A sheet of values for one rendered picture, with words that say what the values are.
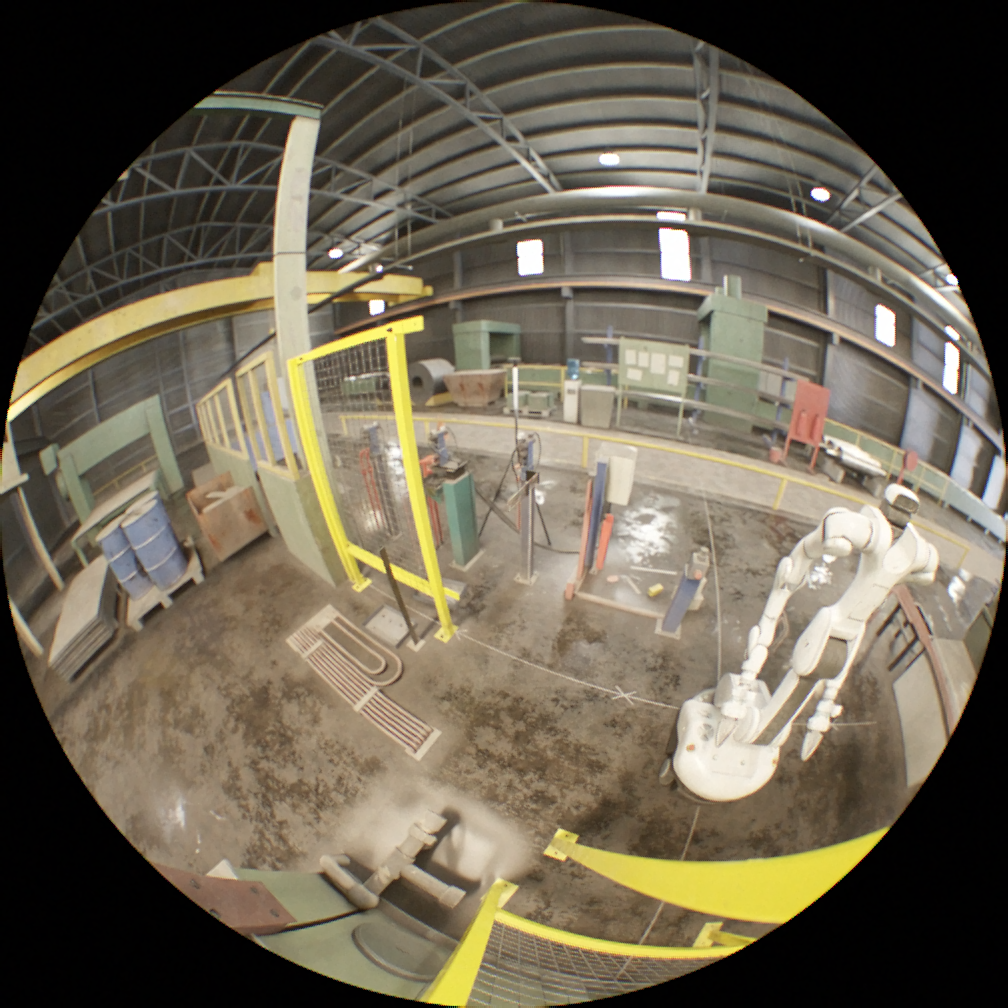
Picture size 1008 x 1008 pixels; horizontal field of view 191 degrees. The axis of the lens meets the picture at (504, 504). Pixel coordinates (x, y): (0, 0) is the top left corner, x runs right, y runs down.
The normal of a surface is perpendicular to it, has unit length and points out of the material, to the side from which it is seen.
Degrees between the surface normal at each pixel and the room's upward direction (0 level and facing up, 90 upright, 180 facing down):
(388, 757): 0
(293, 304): 90
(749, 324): 90
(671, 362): 90
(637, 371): 90
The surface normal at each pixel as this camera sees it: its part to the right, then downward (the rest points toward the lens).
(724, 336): -0.48, 0.44
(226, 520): 0.90, 0.18
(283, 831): -0.04, -0.87
